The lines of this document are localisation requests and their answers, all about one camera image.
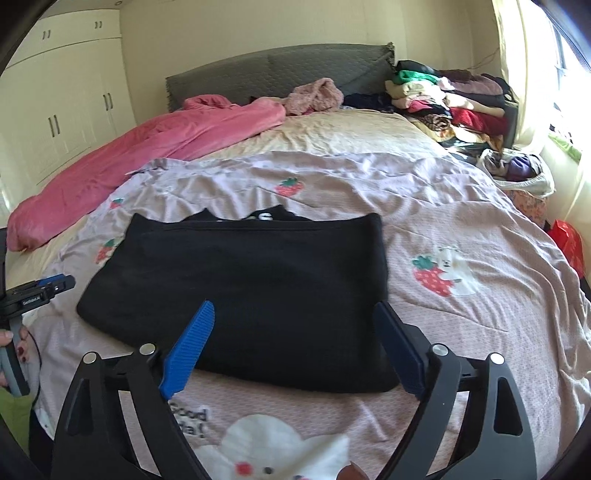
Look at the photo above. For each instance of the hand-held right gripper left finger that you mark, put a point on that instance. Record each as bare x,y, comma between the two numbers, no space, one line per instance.
191,344

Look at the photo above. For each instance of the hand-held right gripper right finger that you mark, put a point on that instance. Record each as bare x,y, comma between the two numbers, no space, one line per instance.
399,346

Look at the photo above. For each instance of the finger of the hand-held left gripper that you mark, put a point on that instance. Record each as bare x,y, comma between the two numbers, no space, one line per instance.
64,285
51,279

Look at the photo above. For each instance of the black sweatshirt with orange cuffs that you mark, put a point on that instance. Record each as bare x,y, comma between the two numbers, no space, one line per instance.
240,286

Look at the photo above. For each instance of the white bag of clothes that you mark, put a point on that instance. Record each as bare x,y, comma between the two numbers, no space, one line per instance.
517,168

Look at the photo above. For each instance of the pile of folded clothes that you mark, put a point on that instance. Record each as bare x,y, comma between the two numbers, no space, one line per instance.
452,106

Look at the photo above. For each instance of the person's left hand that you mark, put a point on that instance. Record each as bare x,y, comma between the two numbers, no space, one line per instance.
24,350

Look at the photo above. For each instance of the strawberry printed quilt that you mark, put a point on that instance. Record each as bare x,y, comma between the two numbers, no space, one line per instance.
461,332

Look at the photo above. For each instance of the person's green floral clothing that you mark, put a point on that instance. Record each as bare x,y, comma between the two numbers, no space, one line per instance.
11,410

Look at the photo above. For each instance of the pink blanket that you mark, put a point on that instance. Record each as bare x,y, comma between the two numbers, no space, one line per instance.
152,147

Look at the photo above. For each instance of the cream wardrobe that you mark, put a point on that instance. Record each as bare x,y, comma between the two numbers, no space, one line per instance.
64,101

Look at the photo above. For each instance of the red plastic bag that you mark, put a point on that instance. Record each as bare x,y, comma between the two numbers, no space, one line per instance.
568,242

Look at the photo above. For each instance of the beige bed sheet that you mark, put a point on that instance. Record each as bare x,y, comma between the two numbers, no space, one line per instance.
351,131

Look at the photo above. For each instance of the dark box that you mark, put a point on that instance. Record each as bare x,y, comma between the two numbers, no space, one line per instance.
510,120

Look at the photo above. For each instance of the green item on windowsill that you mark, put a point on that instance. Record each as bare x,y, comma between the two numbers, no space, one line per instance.
567,146

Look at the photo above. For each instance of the pink fluffy garment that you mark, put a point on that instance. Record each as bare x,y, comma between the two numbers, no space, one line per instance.
316,97

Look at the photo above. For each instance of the grey padded headboard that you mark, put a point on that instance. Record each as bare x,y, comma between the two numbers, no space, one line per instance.
277,69

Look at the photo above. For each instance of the window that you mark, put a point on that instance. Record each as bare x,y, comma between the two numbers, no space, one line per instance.
570,69

